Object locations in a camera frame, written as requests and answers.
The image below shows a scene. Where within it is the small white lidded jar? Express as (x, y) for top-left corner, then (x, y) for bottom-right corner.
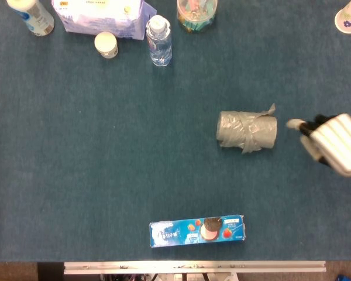
(94, 31), (119, 59)

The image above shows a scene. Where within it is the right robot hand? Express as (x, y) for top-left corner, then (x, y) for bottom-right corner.
(285, 113), (351, 194)

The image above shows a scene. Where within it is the purple tissue pack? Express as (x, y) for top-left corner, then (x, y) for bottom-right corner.
(51, 0), (157, 40)

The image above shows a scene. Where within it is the white light-blue lotion bottle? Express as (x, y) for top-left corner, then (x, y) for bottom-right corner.
(6, 0), (55, 37)

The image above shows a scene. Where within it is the clear jar of binder clips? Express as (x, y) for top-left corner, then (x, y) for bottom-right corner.
(176, 0), (219, 33)

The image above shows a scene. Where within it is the clear water bottle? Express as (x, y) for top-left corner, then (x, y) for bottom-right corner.
(146, 15), (173, 67)

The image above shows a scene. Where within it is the blue Oreo cookie box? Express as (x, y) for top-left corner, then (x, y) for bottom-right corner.
(149, 215), (247, 249)

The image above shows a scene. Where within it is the aluminium frame rail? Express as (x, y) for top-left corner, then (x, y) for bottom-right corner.
(63, 260), (327, 275)

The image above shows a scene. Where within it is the grey duct-taped cylinder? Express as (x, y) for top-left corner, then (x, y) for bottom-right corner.
(216, 102), (278, 155)

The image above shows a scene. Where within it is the floral paper cup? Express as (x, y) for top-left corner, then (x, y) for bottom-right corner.
(334, 6), (351, 35)

